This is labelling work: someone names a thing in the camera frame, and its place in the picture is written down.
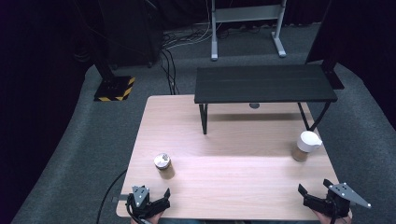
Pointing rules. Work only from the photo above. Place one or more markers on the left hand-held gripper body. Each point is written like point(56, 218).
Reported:
point(140, 199)

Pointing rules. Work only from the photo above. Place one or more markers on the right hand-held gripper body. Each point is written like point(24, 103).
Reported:
point(341, 194)

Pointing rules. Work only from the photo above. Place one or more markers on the glass jar with silver lid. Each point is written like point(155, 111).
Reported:
point(162, 161)

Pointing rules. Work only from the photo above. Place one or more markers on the white cup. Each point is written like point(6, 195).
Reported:
point(307, 141)

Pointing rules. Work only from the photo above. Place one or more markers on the black metal shelf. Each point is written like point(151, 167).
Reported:
point(264, 84)

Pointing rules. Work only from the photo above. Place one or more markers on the person's left hand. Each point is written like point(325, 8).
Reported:
point(152, 220)

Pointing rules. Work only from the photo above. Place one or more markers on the person's right hand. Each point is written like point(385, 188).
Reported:
point(327, 219)

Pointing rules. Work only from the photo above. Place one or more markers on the grey round table grommet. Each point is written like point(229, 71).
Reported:
point(254, 105)

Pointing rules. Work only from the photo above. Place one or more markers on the yellow black striped base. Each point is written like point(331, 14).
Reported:
point(113, 88)

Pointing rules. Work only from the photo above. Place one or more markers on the black cabinet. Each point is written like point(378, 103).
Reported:
point(130, 34)

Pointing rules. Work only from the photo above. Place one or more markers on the grey metal stand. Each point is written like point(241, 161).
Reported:
point(246, 14)

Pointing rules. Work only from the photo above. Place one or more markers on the grey table bracket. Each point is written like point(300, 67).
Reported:
point(120, 198)

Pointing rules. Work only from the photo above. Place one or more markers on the black slanted post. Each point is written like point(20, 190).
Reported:
point(331, 71)

